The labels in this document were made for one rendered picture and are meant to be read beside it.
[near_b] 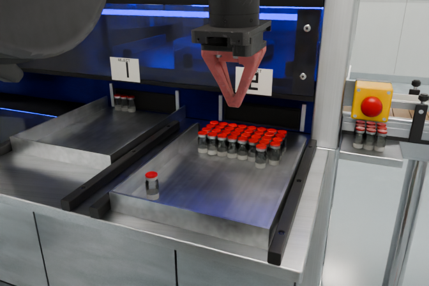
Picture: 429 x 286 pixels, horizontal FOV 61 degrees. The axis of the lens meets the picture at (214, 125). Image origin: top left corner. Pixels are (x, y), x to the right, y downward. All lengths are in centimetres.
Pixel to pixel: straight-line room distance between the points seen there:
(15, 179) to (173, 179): 30
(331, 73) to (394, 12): 462
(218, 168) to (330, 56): 32
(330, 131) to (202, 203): 35
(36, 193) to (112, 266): 68
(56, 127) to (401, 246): 95
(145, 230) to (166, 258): 62
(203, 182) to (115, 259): 69
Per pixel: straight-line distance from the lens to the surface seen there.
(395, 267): 119
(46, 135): 97
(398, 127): 95
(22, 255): 165
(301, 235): 57
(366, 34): 542
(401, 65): 551
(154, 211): 58
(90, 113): 108
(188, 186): 67
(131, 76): 97
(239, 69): 84
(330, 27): 79
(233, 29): 40
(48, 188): 74
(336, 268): 190
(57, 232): 143
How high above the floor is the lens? 122
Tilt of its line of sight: 21 degrees down
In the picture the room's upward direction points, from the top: straight up
